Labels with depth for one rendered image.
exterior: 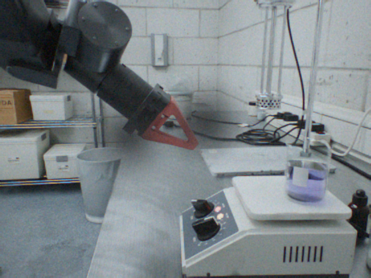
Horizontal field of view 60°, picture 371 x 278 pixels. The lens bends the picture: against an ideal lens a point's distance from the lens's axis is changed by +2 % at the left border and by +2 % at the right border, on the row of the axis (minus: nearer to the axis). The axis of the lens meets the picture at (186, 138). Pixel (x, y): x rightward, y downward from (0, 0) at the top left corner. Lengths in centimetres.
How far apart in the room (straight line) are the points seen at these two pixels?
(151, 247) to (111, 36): 29
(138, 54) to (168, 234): 238
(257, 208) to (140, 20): 251
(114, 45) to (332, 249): 33
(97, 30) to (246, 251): 29
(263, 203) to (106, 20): 28
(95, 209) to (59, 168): 60
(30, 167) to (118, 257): 224
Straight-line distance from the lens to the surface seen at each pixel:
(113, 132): 287
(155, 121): 42
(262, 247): 39
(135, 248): 48
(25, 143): 261
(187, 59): 280
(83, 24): 36
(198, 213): 46
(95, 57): 37
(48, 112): 261
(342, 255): 43
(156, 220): 54
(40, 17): 40
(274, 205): 40
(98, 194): 205
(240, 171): 74
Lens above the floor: 101
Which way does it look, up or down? 14 degrees down
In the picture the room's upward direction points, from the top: straight up
